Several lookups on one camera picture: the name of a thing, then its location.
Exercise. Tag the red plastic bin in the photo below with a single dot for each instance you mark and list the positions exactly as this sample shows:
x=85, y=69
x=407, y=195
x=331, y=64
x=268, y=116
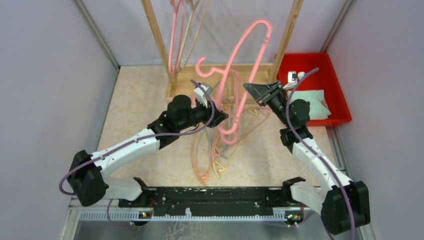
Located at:
x=325, y=79

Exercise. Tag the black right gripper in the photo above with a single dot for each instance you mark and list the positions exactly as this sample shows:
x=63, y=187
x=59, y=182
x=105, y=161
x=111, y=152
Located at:
x=261, y=93

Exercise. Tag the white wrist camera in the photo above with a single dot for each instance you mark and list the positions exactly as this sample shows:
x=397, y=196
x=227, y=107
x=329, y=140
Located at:
x=201, y=93
x=292, y=79

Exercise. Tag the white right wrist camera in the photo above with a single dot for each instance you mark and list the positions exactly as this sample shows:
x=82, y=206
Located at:
x=292, y=79

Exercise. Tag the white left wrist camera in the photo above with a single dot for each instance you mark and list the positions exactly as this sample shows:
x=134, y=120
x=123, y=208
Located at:
x=201, y=93

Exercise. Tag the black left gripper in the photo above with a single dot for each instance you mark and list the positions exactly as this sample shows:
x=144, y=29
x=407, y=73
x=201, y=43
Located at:
x=208, y=111

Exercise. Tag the large pink plastic hanger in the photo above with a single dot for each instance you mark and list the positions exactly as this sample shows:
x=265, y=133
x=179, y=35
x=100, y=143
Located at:
x=175, y=42

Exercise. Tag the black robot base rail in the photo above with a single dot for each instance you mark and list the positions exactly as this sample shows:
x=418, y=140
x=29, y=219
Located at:
x=215, y=204

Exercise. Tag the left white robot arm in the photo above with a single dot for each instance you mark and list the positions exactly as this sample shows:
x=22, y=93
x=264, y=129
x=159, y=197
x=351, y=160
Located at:
x=90, y=173

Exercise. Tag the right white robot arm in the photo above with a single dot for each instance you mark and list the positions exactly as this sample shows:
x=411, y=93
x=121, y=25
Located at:
x=342, y=204

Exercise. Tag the pale green cloth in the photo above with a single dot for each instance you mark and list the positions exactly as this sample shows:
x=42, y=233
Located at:
x=319, y=109

